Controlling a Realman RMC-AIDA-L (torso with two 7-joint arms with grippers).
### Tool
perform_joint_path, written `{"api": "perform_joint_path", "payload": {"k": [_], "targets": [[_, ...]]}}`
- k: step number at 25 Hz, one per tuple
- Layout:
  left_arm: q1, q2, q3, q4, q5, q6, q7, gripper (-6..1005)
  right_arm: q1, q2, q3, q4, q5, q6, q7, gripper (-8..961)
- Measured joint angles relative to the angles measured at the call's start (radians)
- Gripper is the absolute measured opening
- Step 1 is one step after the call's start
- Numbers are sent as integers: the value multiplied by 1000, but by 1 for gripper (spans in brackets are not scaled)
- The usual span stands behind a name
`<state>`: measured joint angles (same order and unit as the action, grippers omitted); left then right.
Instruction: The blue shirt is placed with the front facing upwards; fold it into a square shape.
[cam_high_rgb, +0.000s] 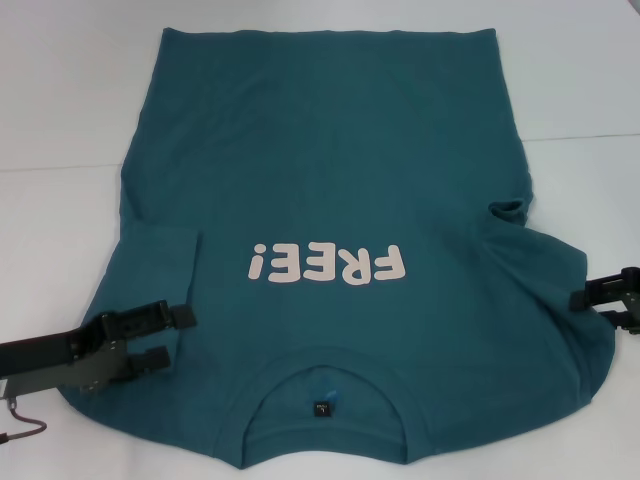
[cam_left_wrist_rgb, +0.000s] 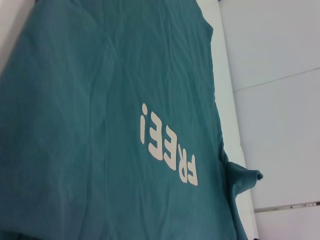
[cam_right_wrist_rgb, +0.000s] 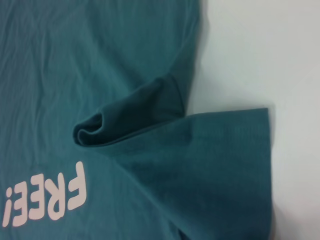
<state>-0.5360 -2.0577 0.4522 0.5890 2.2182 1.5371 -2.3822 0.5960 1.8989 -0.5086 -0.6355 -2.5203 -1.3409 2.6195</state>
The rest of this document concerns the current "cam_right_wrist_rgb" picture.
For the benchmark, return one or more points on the teal shirt with FREE print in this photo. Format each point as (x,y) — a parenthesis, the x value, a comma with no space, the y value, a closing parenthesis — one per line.
(100,75)

